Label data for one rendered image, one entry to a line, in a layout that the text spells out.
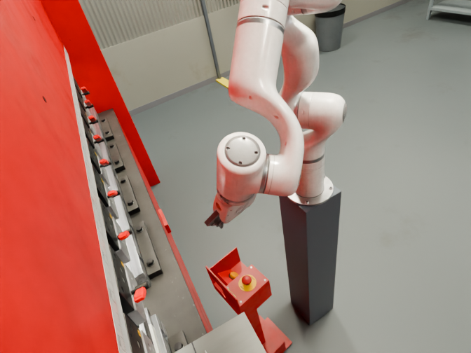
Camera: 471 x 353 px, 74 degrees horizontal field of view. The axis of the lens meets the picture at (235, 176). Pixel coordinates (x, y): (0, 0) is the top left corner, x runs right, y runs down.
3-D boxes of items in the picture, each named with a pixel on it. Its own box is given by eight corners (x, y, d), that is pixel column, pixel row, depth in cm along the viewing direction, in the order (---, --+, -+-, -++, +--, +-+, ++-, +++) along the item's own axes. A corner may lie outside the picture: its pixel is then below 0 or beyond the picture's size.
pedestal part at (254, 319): (265, 341, 169) (252, 291, 134) (257, 349, 167) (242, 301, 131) (258, 333, 173) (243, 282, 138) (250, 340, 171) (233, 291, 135)
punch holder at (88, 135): (104, 162, 135) (85, 131, 124) (85, 170, 133) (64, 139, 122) (99, 146, 146) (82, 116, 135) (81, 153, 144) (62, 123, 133)
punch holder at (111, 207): (120, 221, 106) (98, 186, 95) (95, 232, 104) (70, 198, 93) (113, 196, 117) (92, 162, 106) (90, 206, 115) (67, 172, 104)
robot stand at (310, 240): (312, 286, 200) (311, 168, 135) (333, 308, 188) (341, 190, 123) (290, 301, 195) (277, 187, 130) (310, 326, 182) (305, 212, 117)
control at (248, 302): (272, 295, 131) (267, 272, 120) (243, 321, 125) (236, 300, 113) (241, 265, 144) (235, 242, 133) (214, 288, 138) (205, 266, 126)
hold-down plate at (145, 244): (162, 273, 123) (160, 269, 121) (150, 279, 122) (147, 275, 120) (145, 224, 145) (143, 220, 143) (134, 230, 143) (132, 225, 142)
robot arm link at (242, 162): (263, 168, 66) (219, 162, 66) (274, 134, 54) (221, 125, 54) (258, 205, 62) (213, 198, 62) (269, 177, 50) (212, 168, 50)
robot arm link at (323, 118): (296, 141, 121) (293, 84, 105) (345, 146, 113) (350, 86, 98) (287, 161, 113) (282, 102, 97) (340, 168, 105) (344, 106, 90)
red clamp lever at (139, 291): (144, 291, 68) (146, 280, 77) (125, 301, 67) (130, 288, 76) (147, 299, 68) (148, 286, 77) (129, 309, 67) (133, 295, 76)
